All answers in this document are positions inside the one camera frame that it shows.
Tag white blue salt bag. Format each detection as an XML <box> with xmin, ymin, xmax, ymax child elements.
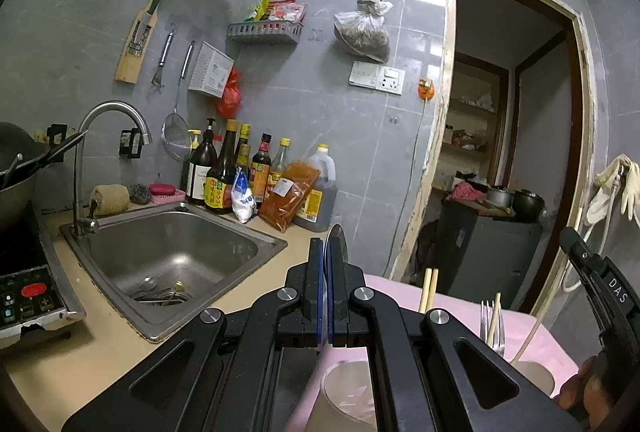
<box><xmin>230</xmin><ymin>165</ymin><xmax>259</xmax><ymax>224</ymax></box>

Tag induction cooker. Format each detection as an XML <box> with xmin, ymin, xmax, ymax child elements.
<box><xmin>0</xmin><ymin>201</ymin><xmax>87</xmax><ymax>354</ymax></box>

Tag red seasoning packet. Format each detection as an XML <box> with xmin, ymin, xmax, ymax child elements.
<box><xmin>270</xmin><ymin>0</ymin><xmax>307</xmax><ymax>23</ymax></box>

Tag black wok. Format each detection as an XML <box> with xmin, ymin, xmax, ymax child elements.
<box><xmin>0</xmin><ymin>121</ymin><xmax>89</xmax><ymax>233</ymax></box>

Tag metal mesh strainer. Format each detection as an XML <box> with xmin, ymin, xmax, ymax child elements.
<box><xmin>160</xmin><ymin>40</ymin><xmax>196</xmax><ymax>161</ymax></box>

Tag steel pot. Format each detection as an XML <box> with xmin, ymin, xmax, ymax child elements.
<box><xmin>485</xmin><ymin>185</ymin><xmax>515</xmax><ymax>209</ymax></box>

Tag clear bag of dried goods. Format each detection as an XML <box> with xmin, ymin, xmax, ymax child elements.
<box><xmin>333</xmin><ymin>0</ymin><xmax>392</xmax><ymax>64</ymax></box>

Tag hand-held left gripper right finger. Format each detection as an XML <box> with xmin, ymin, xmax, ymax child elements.
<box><xmin>327</xmin><ymin>242</ymin><xmax>583</xmax><ymax>432</ymax></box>

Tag steel faucet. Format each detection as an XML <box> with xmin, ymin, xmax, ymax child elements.
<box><xmin>72</xmin><ymin>100</ymin><xmax>153</xmax><ymax>239</ymax></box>

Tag person's right hand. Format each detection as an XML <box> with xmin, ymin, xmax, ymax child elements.
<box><xmin>558</xmin><ymin>354</ymin><xmax>609</xmax><ymax>413</ymax></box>

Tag dark pump bottle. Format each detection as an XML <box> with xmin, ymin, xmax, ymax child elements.
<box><xmin>186</xmin><ymin>117</ymin><xmax>220</xmax><ymax>207</ymax></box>

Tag black pot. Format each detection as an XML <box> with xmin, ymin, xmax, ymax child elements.
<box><xmin>510</xmin><ymin>189</ymin><xmax>546</xmax><ymax>223</ymax></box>

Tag yellow green seasoning packet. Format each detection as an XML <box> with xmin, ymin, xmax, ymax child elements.
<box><xmin>243</xmin><ymin>0</ymin><xmax>275</xmax><ymax>23</ymax></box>

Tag clear yellow capped bottle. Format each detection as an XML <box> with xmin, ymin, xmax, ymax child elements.
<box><xmin>267</xmin><ymin>137</ymin><xmax>292</xmax><ymax>198</ymax></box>

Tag grey cabinet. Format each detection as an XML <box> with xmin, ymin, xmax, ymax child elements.
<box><xmin>433</xmin><ymin>199</ymin><xmax>544</xmax><ymax>311</ymax></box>

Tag tall soy sauce bottle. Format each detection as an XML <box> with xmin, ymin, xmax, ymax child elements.
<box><xmin>204</xmin><ymin>119</ymin><xmax>240</xmax><ymax>215</ymax></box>

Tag grey wall shelf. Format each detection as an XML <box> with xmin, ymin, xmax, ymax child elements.
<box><xmin>227</xmin><ymin>20</ymin><xmax>305</xmax><ymax>46</ymax></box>

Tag wooden door frame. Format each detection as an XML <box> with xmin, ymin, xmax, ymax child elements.
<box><xmin>387</xmin><ymin>0</ymin><xmax>599</xmax><ymax>329</ymax></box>

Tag pink tablecloth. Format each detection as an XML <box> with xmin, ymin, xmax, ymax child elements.
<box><xmin>280</xmin><ymin>273</ymin><xmax>589</xmax><ymax>432</ymax></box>

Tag yellow capped sauce bottle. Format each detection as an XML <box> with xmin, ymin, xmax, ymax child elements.
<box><xmin>235</xmin><ymin>123</ymin><xmax>252</xmax><ymax>173</ymax></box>

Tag white wall switch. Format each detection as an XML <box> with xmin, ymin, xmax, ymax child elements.
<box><xmin>348</xmin><ymin>60</ymin><xmax>381</xmax><ymax>89</ymax></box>

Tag steel sink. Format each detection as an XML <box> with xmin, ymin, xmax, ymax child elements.
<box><xmin>59</xmin><ymin>201</ymin><xmax>290</xmax><ymax>344</ymax></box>

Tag pink soap dish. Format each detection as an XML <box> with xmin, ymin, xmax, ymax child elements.
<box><xmin>148</xmin><ymin>181</ymin><xmax>187</xmax><ymax>205</ymax></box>

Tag brown loofah sponge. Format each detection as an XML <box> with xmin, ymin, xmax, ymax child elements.
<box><xmin>88</xmin><ymin>184</ymin><xmax>131</xmax><ymax>217</ymax></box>

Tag wooden chopstick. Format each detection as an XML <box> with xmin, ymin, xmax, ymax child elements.
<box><xmin>418</xmin><ymin>269</ymin><xmax>432</xmax><ymax>313</ymax></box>
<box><xmin>487</xmin><ymin>291</ymin><xmax>502</xmax><ymax>346</ymax></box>
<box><xmin>512</xmin><ymin>311</ymin><xmax>544</xmax><ymax>366</ymax></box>
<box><xmin>426</xmin><ymin>267</ymin><xmax>440</xmax><ymax>313</ymax></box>

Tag pink cloth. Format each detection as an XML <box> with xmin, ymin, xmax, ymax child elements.
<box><xmin>445</xmin><ymin>181</ymin><xmax>489</xmax><ymax>203</ymax></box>

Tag green glass bottle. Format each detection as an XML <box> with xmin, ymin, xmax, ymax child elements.
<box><xmin>180</xmin><ymin>129</ymin><xmax>204</xmax><ymax>203</ymax></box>

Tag red chili powder bag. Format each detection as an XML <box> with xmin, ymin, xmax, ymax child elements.
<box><xmin>258</xmin><ymin>160</ymin><xmax>322</xmax><ymax>233</ymax></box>

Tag large oil jug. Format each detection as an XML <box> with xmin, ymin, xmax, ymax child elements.
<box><xmin>292</xmin><ymin>143</ymin><xmax>339</xmax><ymax>231</ymax></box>

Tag red capped sauce bottle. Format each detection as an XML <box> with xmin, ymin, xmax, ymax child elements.
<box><xmin>249</xmin><ymin>133</ymin><xmax>274</xmax><ymax>204</ymax></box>

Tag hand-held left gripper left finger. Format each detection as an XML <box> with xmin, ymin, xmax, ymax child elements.
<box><xmin>62</xmin><ymin>238</ymin><xmax>327</xmax><ymax>432</ymax></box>

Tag metal fork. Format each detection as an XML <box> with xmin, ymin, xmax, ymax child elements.
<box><xmin>479</xmin><ymin>300</ymin><xmax>506</xmax><ymax>358</ymax></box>

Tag white wall socket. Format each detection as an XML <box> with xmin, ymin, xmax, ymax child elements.
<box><xmin>376</xmin><ymin>65</ymin><xmax>405</xmax><ymax>96</ymax></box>

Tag red plastic bag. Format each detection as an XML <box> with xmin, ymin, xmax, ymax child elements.
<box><xmin>216</xmin><ymin>66</ymin><xmax>245</xmax><ymax>119</ymax></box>

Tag metal peeler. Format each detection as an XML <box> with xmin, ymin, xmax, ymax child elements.
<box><xmin>152</xmin><ymin>30</ymin><xmax>176</xmax><ymax>89</ymax></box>

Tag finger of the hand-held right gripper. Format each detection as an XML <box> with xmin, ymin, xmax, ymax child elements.
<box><xmin>559</xmin><ymin>227</ymin><xmax>602</xmax><ymax>279</ymax></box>

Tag cream rubber gloves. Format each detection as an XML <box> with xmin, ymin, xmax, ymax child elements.
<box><xmin>584</xmin><ymin>154</ymin><xmax>640</xmax><ymax>227</ymax></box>

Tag wooden knife holder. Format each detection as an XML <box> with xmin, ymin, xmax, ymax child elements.
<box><xmin>114</xmin><ymin>0</ymin><xmax>166</xmax><ymax>85</ymax></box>

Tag large metal spoon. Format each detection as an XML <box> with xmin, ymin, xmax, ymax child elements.
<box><xmin>325</xmin><ymin>224</ymin><xmax>347</xmax><ymax>263</ymax></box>

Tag wooden shelf unit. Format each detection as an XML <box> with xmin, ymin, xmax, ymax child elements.
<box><xmin>439</xmin><ymin>51</ymin><xmax>511</xmax><ymax>193</ymax></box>

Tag thin green cable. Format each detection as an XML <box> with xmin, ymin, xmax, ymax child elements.
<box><xmin>394</xmin><ymin>99</ymin><xmax>427</xmax><ymax>273</ymax></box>

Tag white plastic wall box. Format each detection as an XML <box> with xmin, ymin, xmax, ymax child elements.
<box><xmin>188</xmin><ymin>40</ymin><xmax>235</xmax><ymax>99</ymax></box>

